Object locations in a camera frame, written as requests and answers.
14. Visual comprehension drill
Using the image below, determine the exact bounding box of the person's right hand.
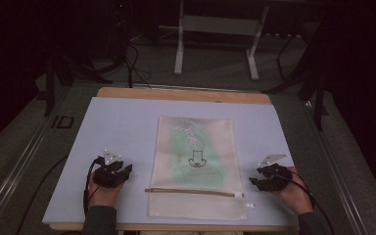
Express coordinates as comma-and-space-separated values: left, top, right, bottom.
272, 166, 314, 216

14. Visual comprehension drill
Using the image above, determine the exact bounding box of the person's left hand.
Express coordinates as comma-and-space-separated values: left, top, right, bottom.
87, 172, 125, 208

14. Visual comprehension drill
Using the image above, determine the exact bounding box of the white metal stand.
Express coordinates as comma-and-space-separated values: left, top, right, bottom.
173, 0, 271, 81

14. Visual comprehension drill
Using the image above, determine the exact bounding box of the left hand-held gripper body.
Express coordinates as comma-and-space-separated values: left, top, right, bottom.
92, 150, 126, 189

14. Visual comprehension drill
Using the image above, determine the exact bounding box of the metal floor rail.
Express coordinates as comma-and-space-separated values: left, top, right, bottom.
302, 100, 370, 235
0, 107, 58, 235

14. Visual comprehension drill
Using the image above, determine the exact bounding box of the wooden table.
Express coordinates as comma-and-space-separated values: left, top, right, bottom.
48, 86, 301, 233

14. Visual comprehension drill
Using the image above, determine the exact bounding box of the black floor cable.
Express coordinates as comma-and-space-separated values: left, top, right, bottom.
122, 41, 153, 90
14, 154, 71, 235

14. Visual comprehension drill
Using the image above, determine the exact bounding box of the black stand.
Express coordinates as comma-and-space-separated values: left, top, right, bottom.
262, 18, 330, 132
35, 53, 114, 118

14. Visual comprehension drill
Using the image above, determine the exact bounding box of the green garment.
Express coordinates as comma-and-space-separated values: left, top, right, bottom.
169, 118, 226, 189

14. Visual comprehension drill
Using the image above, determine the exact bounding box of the light blue mat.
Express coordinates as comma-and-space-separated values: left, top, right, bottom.
41, 96, 315, 227

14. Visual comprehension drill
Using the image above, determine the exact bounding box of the white mesh zipper bag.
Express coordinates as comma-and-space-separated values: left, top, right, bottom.
147, 115, 257, 221

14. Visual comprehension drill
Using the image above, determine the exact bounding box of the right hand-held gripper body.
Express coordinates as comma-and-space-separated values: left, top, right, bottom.
258, 153, 294, 192

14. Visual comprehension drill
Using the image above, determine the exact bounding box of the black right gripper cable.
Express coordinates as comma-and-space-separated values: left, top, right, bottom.
272, 171, 336, 235

